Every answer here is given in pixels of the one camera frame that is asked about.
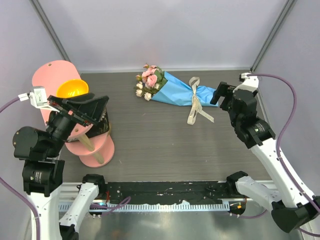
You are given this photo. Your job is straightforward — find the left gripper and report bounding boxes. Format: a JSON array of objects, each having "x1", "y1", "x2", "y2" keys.
[{"x1": 46, "y1": 91, "x2": 109, "y2": 155}]

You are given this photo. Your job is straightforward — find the pink rose stem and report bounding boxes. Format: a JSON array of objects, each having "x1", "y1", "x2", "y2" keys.
[{"x1": 136, "y1": 64, "x2": 168, "y2": 90}]

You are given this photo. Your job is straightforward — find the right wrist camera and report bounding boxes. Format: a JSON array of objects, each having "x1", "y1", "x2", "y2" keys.
[{"x1": 237, "y1": 72, "x2": 259, "y2": 96}]

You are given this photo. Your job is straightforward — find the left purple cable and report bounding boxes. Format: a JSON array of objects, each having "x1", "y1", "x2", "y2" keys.
[{"x1": 0, "y1": 97, "x2": 42, "y2": 240}]

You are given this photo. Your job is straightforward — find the pink two-tier stand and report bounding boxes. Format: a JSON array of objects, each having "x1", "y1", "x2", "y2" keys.
[{"x1": 32, "y1": 60, "x2": 115, "y2": 168}]

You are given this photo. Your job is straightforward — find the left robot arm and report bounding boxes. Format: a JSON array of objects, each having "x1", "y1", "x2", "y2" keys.
[{"x1": 12, "y1": 92, "x2": 109, "y2": 240}]

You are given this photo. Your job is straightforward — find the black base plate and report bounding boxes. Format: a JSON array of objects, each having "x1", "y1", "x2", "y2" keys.
[{"x1": 97, "y1": 181, "x2": 238, "y2": 205}]

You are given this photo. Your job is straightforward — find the blue wrapping paper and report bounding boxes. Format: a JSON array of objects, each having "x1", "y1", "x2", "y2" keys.
[{"x1": 151, "y1": 71, "x2": 219, "y2": 107}]

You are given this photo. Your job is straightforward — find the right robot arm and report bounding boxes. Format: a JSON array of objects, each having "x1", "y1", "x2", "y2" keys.
[{"x1": 210, "y1": 79, "x2": 320, "y2": 233}]

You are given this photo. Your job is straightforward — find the cream rose bunch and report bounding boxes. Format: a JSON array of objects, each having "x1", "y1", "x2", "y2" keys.
[{"x1": 135, "y1": 81, "x2": 160, "y2": 101}]

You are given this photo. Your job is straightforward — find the yellow plastic bowl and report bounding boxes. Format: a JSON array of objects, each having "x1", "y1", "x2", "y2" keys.
[{"x1": 56, "y1": 79, "x2": 89, "y2": 98}]

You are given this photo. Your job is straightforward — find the aluminium frame rail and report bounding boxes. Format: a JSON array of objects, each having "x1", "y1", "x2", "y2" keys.
[{"x1": 58, "y1": 182, "x2": 84, "y2": 203}]

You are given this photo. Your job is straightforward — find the white slotted cable duct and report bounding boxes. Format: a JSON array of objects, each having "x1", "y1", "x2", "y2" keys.
[{"x1": 58, "y1": 201, "x2": 230, "y2": 213}]

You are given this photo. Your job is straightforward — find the cream ribbon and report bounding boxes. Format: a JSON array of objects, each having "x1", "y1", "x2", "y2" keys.
[{"x1": 187, "y1": 77, "x2": 214, "y2": 126}]

